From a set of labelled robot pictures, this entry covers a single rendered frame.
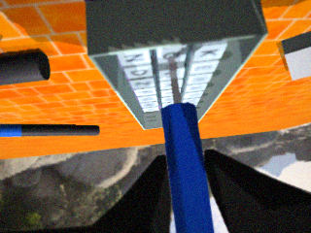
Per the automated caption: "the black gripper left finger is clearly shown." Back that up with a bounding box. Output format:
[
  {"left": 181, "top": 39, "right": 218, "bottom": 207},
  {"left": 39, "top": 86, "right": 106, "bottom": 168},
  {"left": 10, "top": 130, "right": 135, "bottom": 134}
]
[{"left": 4, "top": 155, "right": 171, "bottom": 233}]

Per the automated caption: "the blue stylus with grey tip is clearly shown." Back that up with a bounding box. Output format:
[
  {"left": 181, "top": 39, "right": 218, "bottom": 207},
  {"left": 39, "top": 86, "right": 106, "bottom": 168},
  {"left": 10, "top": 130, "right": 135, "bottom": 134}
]
[{"left": 160, "top": 78, "right": 214, "bottom": 233}]

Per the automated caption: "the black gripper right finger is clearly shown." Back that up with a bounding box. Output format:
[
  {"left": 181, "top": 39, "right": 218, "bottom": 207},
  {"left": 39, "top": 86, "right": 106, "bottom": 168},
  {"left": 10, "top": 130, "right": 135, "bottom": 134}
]
[{"left": 204, "top": 150, "right": 311, "bottom": 233}]

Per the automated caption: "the black stylus with blue cap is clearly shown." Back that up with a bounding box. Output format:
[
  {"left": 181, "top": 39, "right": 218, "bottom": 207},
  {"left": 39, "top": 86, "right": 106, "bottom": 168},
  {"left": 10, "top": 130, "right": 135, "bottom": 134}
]
[
  {"left": 0, "top": 124, "right": 100, "bottom": 137},
  {"left": 0, "top": 51, "right": 51, "bottom": 85}
]

